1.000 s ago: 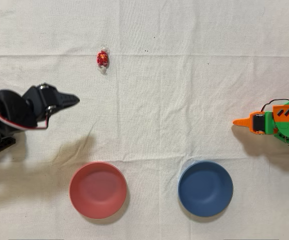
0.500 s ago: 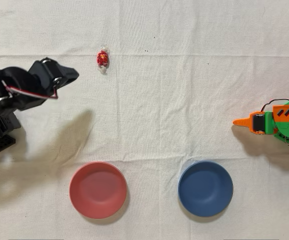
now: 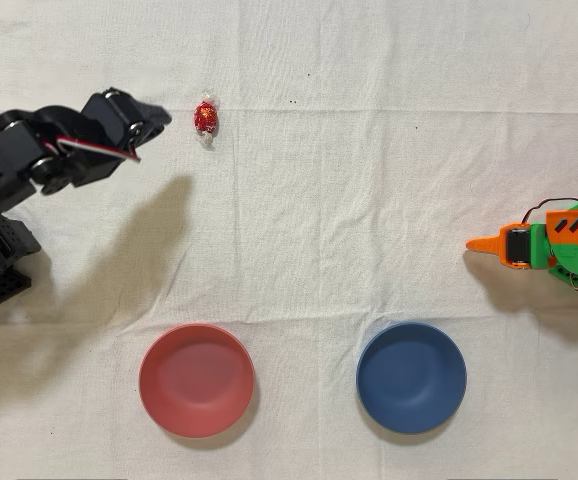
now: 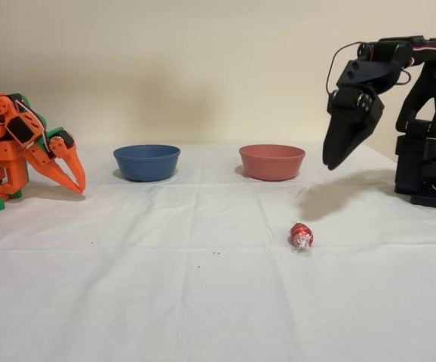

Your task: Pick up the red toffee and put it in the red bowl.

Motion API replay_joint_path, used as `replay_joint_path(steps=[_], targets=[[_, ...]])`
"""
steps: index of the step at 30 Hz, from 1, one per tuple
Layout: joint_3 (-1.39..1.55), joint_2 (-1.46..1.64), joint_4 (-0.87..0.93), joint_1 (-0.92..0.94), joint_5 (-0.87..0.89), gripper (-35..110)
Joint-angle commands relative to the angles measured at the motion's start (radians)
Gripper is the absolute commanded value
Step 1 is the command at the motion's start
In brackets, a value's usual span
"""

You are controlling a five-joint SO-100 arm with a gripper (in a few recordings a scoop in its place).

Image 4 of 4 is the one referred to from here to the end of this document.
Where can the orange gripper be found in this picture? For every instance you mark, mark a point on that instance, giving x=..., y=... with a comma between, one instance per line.
x=60, y=155

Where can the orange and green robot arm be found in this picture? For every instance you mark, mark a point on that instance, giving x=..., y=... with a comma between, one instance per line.
x=3, y=151

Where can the white tablecloth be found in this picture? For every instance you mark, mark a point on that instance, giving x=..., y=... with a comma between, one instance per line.
x=165, y=301

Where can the red bowl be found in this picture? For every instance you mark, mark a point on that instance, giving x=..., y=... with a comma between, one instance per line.
x=272, y=162

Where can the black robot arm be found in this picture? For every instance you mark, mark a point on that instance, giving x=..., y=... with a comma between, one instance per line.
x=429, y=113

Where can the red candy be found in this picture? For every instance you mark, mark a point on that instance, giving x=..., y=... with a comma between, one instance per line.
x=301, y=234

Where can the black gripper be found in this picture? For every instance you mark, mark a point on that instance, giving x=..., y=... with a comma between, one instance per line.
x=348, y=124

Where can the blue bowl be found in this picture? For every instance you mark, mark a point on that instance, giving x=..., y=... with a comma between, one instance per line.
x=146, y=164

